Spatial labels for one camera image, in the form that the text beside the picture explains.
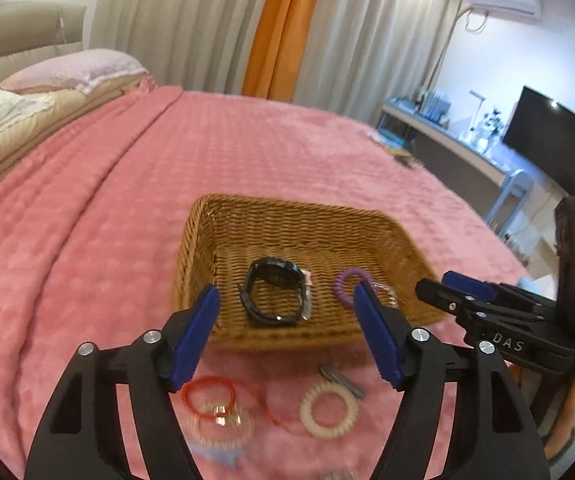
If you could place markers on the beige quilt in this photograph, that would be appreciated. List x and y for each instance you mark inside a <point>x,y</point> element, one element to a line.
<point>42,125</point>

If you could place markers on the colourful book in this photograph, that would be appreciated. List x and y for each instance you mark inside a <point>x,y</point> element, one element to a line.
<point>390,142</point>

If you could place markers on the row of books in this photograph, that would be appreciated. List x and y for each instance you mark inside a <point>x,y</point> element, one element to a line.
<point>435,105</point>

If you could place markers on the small desk ornament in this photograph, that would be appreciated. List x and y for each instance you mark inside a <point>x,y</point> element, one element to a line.
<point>493,127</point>

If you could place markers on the lilac pillow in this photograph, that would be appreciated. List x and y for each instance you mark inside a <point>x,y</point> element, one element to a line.
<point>77,67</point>

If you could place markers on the grey hair clip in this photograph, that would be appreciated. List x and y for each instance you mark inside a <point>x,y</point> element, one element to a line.
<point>337,377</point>

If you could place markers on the person's right forearm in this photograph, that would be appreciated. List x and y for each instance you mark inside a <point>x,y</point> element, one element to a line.
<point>569,410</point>

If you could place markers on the pale blue star hair clip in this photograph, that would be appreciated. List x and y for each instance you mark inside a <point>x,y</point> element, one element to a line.
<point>217,455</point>

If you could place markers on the pale blue metal chair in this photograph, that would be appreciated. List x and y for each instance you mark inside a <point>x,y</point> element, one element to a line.
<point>512,185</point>

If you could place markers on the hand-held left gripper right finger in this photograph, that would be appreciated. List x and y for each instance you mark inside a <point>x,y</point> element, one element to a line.
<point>375,330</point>

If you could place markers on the black television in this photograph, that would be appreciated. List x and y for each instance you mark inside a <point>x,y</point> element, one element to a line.
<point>552,145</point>

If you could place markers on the grey desk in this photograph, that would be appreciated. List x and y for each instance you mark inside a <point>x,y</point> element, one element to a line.
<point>447,155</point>

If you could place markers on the clear plastic trinket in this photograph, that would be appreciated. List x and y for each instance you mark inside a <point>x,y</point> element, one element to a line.
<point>340,474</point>

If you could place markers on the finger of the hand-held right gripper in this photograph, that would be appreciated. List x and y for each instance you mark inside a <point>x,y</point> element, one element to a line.
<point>467,282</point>
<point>437,294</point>

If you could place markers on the grey curtain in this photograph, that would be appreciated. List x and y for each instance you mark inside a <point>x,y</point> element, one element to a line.
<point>177,20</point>
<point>377,35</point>

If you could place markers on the orange curtain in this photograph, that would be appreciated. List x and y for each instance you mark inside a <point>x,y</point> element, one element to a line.
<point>282,35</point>

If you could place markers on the white desk lamp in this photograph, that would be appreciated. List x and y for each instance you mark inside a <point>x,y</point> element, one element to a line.
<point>478,110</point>

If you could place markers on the brown wicker basket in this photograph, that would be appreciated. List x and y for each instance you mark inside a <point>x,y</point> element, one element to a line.
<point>277,230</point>

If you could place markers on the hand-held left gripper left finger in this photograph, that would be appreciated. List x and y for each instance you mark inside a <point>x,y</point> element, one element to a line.
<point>197,330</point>

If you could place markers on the pink plush blanket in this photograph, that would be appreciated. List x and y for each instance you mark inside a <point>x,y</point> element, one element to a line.
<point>117,210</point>

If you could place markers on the black wristwatch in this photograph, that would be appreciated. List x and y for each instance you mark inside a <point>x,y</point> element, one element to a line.
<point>272,266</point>

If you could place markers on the beige padded headboard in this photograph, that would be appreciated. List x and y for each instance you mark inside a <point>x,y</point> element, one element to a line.
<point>17,30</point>

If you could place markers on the white air conditioner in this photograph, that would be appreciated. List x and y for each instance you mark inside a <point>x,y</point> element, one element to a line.
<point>502,2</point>

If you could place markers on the small dark object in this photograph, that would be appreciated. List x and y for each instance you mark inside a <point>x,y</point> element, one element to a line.
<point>407,162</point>

